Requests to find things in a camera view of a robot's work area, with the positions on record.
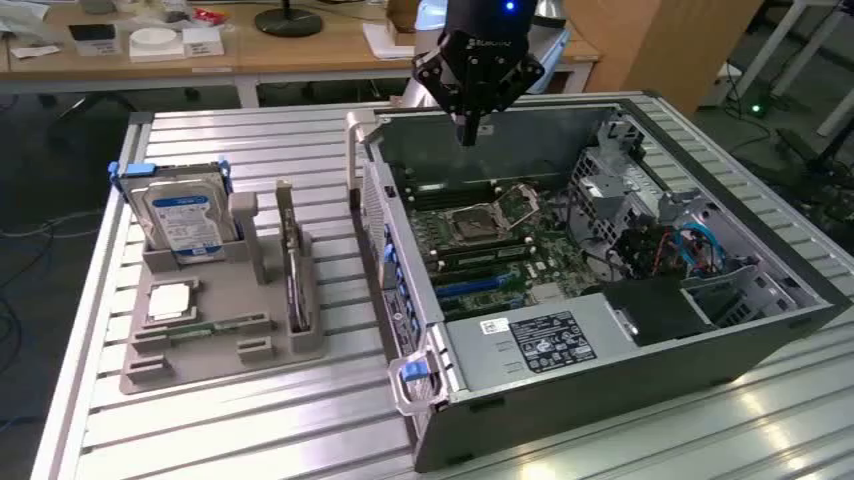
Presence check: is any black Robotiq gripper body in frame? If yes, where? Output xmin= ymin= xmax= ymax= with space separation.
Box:
xmin=437 ymin=0 xmax=536 ymax=117

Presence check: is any black graphics card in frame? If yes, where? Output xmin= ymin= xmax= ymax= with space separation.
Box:
xmin=274 ymin=178 xmax=315 ymax=335

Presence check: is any white paper stack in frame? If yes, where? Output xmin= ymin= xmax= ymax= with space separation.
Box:
xmin=362 ymin=22 xmax=419 ymax=62

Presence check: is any brown cardboard box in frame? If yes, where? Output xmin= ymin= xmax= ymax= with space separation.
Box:
xmin=386 ymin=0 xmax=423 ymax=35

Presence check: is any wooden desk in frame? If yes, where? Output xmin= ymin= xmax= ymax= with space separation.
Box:
xmin=0 ymin=0 xmax=602 ymax=109

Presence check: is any wooden cabinet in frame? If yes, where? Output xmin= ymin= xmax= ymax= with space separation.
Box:
xmin=584 ymin=0 xmax=786 ymax=119

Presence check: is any black round lamp base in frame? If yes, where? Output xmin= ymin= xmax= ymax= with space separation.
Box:
xmin=254 ymin=0 xmax=325 ymax=39

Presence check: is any black RAM slot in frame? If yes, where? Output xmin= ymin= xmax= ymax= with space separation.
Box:
xmin=414 ymin=194 xmax=501 ymax=211
xmin=411 ymin=189 xmax=499 ymax=205

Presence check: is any metal socket cover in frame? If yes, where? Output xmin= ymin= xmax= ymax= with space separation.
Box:
xmin=494 ymin=183 xmax=544 ymax=227

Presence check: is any grey metal disk bay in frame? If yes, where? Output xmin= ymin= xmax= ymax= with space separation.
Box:
xmin=678 ymin=263 xmax=802 ymax=329
xmin=572 ymin=145 xmax=673 ymax=249

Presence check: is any silver CPU socket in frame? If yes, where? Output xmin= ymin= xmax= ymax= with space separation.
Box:
xmin=445 ymin=203 xmax=510 ymax=242

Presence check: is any red packet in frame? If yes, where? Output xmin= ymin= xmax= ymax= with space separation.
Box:
xmin=191 ymin=5 xmax=230 ymax=27

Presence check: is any plain white box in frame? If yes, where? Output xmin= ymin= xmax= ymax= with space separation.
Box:
xmin=181 ymin=27 xmax=227 ymax=59

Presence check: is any green RAM stick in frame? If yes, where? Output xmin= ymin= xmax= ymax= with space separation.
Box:
xmin=433 ymin=237 xmax=533 ymax=260
xmin=437 ymin=247 xmax=537 ymax=274
xmin=165 ymin=315 xmax=267 ymax=345

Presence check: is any green motherboard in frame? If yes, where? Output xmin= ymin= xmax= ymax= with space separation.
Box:
xmin=399 ymin=182 xmax=606 ymax=324

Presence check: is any black expansion slot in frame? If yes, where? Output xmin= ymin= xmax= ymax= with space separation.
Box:
xmin=431 ymin=266 xmax=515 ymax=282

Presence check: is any white round holder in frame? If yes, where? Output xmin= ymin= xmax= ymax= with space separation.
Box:
xmin=127 ymin=27 xmax=187 ymax=64

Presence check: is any blue expansion slot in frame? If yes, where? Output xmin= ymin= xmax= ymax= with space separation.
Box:
xmin=434 ymin=275 xmax=521 ymax=298

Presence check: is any silver hard disk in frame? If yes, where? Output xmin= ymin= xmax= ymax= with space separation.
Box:
xmin=130 ymin=178 xmax=227 ymax=265

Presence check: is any blue disk carrier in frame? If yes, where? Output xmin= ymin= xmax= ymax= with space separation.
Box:
xmin=106 ymin=155 xmax=234 ymax=214

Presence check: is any white box black top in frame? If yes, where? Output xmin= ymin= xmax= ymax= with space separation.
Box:
xmin=66 ymin=23 xmax=126 ymax=57

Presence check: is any grey parts rack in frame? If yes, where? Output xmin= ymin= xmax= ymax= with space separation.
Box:
xmin=118 ymin=190 xmax=329 ymax=396

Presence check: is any grey power supply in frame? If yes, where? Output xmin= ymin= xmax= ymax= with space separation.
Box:
xmin=443 ymin=293 xmax=646 ymax=392

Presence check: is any white paper slip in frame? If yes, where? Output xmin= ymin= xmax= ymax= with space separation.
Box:
xmin=8 ymin=44 xmax=63 ymax=60

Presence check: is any silver CPU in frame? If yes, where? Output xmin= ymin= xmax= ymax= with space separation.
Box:
xmin=146 ymin=285 xmax=194 ymax=322

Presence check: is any black open PC case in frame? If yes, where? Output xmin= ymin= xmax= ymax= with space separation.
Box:
xmin=345 ymin=97 xmax=854 ymax=474

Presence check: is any grey card retainer bracket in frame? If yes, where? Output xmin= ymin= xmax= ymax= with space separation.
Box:
xmin=345 ymin=110 xmax=390 ymax=196

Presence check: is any white table frame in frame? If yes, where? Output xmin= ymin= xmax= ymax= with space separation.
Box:
xmin=717 ymin=0 xmax=854 ymax=139

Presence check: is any blue wire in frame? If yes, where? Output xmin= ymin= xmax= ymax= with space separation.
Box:
xmin=673 ymin=223 xmax=730 ymax=277

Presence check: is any grey latch handle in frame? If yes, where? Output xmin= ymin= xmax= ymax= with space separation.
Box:
xmin=386 ymin=349 xmax=450 ymax=417

